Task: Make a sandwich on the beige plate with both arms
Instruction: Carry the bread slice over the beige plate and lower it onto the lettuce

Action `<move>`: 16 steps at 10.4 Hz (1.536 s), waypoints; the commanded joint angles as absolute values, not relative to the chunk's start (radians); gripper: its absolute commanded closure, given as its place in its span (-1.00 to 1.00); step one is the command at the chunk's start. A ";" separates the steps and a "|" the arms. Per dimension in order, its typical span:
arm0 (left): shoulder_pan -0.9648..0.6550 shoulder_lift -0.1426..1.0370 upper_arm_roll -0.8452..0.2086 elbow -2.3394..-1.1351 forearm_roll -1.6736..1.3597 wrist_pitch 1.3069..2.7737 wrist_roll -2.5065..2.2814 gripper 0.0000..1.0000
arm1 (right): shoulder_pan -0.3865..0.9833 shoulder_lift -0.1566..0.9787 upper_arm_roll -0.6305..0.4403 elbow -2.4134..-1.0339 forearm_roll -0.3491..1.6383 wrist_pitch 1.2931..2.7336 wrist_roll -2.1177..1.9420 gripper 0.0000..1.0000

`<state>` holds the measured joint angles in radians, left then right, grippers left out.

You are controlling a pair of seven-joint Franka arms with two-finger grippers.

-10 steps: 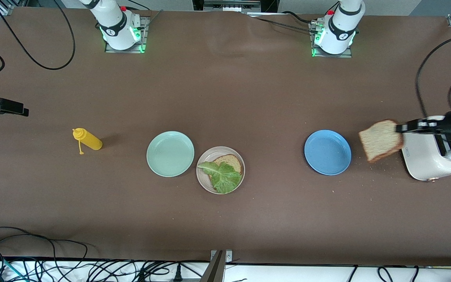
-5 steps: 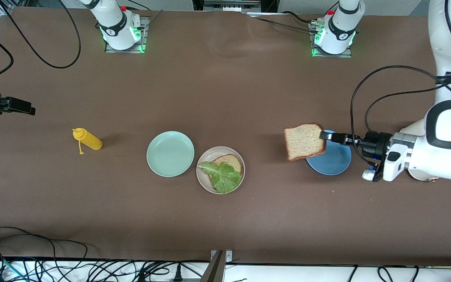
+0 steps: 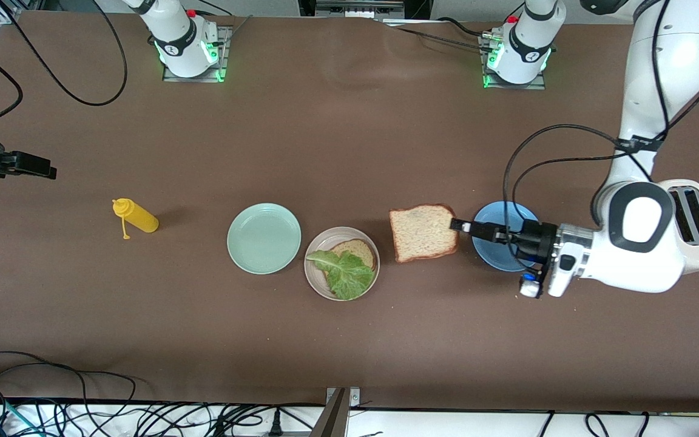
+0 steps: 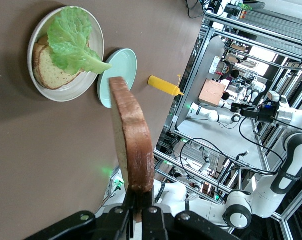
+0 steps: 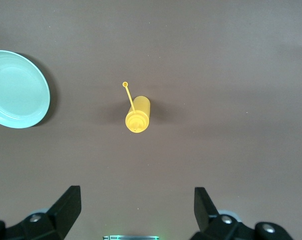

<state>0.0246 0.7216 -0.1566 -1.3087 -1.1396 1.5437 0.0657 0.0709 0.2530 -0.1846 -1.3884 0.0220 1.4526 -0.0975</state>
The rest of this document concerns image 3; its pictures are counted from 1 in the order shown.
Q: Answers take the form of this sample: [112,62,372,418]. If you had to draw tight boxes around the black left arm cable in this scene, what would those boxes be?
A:
[503,0,699,268]

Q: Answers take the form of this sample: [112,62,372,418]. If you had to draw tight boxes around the brown table cover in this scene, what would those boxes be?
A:
[0,11,699,413]

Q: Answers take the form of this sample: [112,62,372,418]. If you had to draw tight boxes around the grey metal post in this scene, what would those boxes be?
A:
[310,388,350,437]

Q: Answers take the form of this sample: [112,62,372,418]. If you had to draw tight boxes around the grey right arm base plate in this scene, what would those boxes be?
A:
[163,25,232,83]

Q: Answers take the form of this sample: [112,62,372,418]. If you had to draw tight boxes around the teal cable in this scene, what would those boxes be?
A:
[0,395,44,437]

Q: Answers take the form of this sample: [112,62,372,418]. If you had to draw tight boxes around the small metal bracket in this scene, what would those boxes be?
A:
[325,387,361,408]

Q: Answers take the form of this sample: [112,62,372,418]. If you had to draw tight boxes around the green lettuce leaf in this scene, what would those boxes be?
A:
[306,250,376,300]

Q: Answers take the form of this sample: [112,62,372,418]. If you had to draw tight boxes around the grey metal mount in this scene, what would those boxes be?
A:
[298,0,432,19]

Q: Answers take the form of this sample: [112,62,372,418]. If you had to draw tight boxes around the blue plate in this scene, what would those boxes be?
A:
[471,201,541,272]

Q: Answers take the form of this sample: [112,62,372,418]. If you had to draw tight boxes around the yellow squeeze bottle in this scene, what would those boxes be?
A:
[112,198,160,240]

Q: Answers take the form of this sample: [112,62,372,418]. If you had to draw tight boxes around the mint green plate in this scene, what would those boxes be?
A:
[226,203,302,275]

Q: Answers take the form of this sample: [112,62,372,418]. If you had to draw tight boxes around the thin grey cable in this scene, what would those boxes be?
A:
[195,0,253,43]

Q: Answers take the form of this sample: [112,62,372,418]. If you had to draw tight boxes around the beige plate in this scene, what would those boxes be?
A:
[305,226,381,300]

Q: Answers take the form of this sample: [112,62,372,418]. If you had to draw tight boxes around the grey left arm base plate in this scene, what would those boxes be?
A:
[482,33,547,90]

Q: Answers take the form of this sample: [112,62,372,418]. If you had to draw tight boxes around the brown bread slice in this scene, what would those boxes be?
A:
[389,203,459,264]
[328,239,377,274]

